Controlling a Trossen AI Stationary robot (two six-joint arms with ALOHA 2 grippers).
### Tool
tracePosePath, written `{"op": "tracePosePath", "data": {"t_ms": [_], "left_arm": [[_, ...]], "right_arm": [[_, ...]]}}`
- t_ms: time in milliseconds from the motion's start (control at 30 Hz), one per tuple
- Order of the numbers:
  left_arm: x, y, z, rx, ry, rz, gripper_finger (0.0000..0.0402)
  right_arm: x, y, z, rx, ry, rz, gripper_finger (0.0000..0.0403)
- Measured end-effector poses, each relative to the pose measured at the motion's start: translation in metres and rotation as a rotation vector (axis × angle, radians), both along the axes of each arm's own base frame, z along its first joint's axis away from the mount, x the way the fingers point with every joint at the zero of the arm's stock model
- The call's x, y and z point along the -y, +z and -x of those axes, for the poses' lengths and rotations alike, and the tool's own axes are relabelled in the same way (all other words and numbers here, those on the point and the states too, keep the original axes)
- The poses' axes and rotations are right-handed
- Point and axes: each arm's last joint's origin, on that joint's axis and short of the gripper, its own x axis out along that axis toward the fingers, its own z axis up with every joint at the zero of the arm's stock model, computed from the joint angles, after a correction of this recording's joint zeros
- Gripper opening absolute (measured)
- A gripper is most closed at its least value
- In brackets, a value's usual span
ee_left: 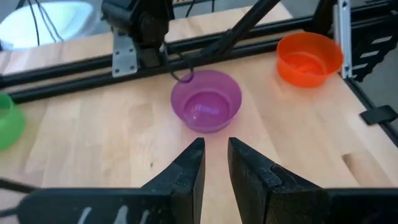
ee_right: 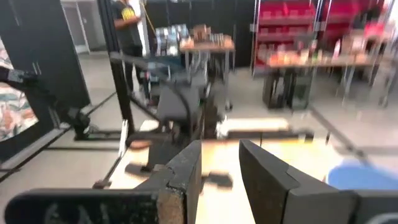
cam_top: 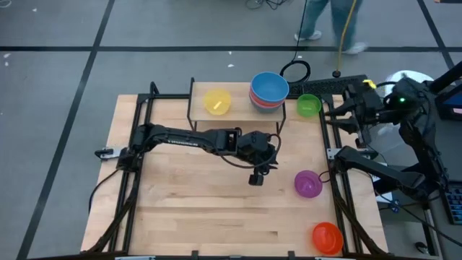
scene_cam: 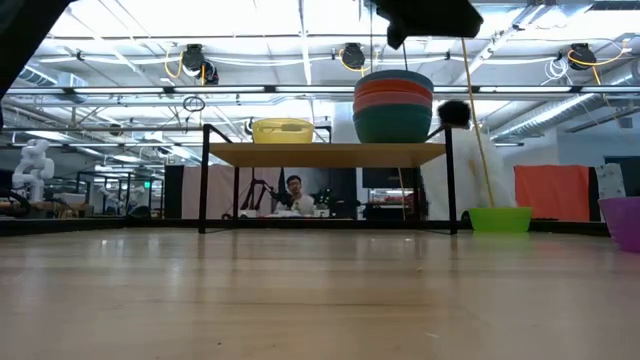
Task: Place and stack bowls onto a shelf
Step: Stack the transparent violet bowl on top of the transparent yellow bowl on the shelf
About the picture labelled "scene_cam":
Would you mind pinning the blue plastic bowl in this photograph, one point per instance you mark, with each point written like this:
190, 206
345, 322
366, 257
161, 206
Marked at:
395, 76

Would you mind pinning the pink plastic bowl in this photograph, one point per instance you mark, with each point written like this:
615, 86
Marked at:
392, 102

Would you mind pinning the teal plastic bowl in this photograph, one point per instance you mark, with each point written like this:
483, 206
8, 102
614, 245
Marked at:
392, 127

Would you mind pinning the yellow plastic bowl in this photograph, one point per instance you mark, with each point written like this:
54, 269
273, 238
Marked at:
282, 134

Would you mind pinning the green plastic bowl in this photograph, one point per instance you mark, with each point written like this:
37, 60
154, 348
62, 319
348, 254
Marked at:
500, 220

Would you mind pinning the purple plastic bowl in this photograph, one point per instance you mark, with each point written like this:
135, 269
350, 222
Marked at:
625, 222

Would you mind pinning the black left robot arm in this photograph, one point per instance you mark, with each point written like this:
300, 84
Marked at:
20, 40

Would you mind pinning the black background robot arm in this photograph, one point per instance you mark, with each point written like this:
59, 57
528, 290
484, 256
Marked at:
260, 195

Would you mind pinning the wooden shelf with black legs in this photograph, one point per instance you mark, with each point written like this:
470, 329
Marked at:
325, 155

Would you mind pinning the person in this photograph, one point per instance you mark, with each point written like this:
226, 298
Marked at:
465, 170
296, 204

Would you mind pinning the dark background monitor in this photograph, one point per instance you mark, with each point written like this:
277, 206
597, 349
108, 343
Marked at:
390, 177

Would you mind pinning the black background cabinet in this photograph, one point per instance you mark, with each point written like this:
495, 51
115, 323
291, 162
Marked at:
345, 195

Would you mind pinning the reddish fabric screen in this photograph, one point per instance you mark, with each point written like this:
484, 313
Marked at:
552, 192

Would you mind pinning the white patterned panel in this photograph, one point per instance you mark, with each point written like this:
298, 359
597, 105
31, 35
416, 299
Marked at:
610, 185

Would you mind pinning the beige partition screen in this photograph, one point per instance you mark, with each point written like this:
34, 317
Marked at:
220, 192

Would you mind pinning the black upright panel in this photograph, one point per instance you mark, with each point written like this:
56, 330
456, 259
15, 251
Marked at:
174, 192

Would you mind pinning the long ceiling light strip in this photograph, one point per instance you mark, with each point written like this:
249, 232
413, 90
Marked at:
125, 89

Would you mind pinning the white humanoid robot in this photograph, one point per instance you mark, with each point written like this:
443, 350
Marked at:
32, 170

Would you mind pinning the silver ventilation duct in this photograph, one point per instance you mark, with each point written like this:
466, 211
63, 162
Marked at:
575, 107
60, 77

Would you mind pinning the black metal table frame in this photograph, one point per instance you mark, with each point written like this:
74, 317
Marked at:
100, 226

